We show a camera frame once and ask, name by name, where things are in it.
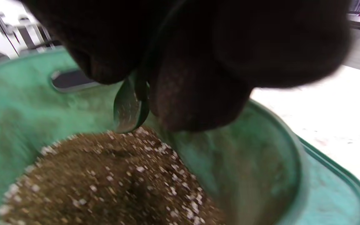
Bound person's right hand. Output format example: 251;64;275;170
21;0;352;132

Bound green garden trowel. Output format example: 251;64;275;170
113;70;151;134

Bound brown potting mix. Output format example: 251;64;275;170
0;127;227;225

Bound teal plastic storage bin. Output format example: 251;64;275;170
0;47;308;225

